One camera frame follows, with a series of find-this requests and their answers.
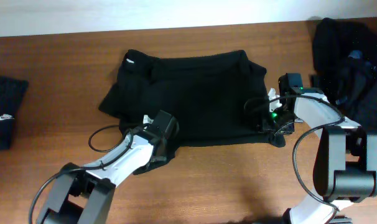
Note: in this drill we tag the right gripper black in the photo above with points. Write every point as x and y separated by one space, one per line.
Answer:
267 126

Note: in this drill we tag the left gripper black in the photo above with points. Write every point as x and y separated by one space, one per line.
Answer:
159 157

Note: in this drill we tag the black t-shirt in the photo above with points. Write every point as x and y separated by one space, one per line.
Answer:
217 100

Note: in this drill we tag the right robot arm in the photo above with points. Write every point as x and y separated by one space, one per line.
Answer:
345 167

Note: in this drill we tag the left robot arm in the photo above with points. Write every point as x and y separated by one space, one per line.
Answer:
83 194

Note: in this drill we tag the black clothes pile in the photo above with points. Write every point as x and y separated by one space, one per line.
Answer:
345 60

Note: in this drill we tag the folded black Nike garment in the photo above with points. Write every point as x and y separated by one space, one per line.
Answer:
12 92

